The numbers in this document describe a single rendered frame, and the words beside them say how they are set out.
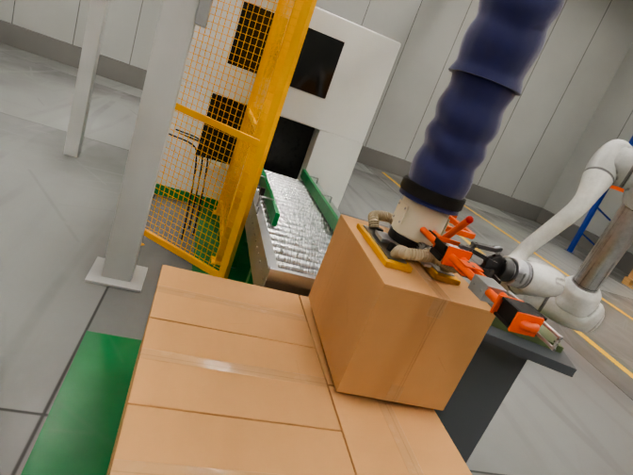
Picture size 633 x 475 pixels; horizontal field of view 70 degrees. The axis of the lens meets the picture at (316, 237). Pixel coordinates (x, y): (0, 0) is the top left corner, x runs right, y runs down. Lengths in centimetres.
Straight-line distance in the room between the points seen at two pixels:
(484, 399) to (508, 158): 1104
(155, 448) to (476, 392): 149
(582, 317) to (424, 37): 989
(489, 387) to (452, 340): 77
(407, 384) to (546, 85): 1197
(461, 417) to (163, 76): 217
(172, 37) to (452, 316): 183
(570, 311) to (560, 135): 1172
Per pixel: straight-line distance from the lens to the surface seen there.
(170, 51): 251
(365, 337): 142
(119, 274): 286
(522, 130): 1305
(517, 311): 113
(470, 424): 238
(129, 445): 122
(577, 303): 212
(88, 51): 478
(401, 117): 1151
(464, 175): 155
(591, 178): 185
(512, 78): 155
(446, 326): 149
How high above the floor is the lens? 143
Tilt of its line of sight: 18 degrees down
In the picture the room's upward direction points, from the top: 21 degrees clockwise
